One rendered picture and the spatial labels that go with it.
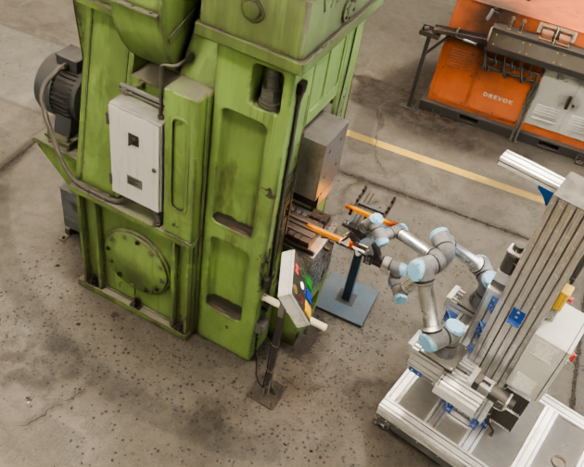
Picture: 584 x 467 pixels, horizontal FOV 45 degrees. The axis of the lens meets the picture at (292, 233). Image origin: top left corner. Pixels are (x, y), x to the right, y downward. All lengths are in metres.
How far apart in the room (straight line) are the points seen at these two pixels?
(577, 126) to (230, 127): 4.52
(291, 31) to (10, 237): 3.24
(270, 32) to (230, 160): 0.91
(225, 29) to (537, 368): 2.43
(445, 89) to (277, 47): 4.42
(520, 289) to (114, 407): 2.58
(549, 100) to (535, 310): 3.84
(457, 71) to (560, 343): 4.05
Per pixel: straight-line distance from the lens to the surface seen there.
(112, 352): 4.99
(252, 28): 3.38
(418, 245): 4.09
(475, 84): 7.52
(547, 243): 3.72
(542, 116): 7.59
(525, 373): 4.23
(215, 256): 4.49
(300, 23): 3.24
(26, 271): 5.54
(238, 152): 3.89
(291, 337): 5.02
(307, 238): 4.41
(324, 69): 3.81
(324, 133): 3.93
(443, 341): 4.05
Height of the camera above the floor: 4.02
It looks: 44 degrees down
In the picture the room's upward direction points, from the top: 11 degrees clockwise
